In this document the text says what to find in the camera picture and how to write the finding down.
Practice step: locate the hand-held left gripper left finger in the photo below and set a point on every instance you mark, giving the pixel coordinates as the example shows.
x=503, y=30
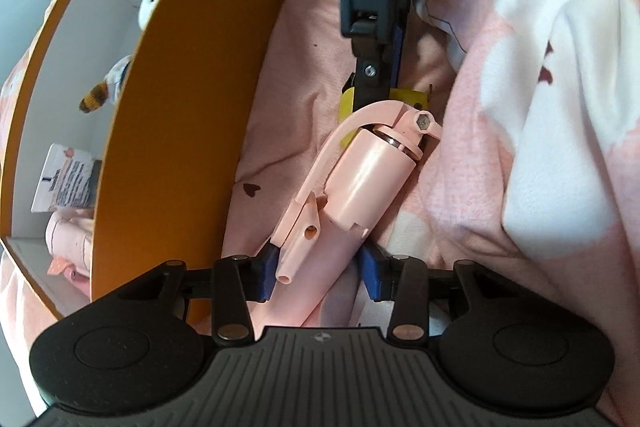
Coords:
x=262, y=272

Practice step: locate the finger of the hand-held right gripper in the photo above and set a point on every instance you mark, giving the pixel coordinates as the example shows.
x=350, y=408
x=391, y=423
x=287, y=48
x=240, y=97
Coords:
x=372, y=72
x=398, y=52

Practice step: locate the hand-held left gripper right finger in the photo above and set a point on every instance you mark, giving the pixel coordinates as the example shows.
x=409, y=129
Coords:
x=372, y=274

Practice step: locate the yellow tag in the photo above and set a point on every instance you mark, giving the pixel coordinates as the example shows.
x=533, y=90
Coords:
x=407, y=96

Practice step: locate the pink extinguisher-shaped toy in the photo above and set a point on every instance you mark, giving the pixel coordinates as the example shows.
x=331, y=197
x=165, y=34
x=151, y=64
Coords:
x=370, y=167

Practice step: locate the orange cardboard box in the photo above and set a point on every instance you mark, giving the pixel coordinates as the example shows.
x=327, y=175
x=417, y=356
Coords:
x=185, y=107

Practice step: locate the pink fabric pouch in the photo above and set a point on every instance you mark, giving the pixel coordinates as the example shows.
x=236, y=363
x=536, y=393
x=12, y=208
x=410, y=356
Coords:
x=67, y=237

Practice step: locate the white small box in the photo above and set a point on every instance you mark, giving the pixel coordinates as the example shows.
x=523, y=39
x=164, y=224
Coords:
x=60, y=182

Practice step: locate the tiger plush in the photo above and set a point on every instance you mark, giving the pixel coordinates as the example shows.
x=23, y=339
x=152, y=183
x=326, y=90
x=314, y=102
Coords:
x=95, y=97

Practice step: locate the pink printed quilt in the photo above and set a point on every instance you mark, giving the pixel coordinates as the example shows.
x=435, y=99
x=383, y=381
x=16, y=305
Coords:
x=550, y=157

